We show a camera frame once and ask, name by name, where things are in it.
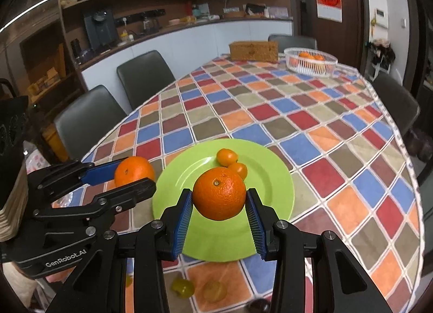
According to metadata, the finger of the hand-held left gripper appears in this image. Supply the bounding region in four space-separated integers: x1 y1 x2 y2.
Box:
33 178 157 223
28 158 130 200

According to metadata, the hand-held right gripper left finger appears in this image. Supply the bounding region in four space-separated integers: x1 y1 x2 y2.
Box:
51 189 193 313

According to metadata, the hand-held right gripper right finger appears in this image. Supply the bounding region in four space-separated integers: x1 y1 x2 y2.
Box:
245 189 393 313

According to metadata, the large orange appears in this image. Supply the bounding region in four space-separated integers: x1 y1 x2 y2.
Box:
192 167 247 222
114 156 156 188

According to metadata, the green plate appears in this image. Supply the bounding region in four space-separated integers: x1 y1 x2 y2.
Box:
152 139 295 263

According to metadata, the grey dining chair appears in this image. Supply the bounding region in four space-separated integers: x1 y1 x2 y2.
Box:
268 34 319 54
116 50 177 111
53 85 128 162
368 71 421 138

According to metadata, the small tangerine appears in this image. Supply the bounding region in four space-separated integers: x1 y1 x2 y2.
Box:
216 148 239 167
227 162 249 180

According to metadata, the dark round fruit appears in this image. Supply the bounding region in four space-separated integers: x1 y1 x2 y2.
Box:
245 299 271 313

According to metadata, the checkered tablecloth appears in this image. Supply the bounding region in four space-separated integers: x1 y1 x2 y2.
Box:
51 52 422 313

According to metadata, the black coffee machine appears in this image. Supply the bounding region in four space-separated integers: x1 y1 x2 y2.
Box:
83 9 117 54

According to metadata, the glass kettle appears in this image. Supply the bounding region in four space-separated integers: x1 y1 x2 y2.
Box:
140 12 159 35

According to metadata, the white plastic basket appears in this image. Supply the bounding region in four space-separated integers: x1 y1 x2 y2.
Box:
283 47 339 78

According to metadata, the brown box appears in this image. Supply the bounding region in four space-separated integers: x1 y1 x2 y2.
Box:
229 40 279 62

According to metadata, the brown door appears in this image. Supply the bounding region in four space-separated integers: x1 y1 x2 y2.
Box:
290 0 369 67

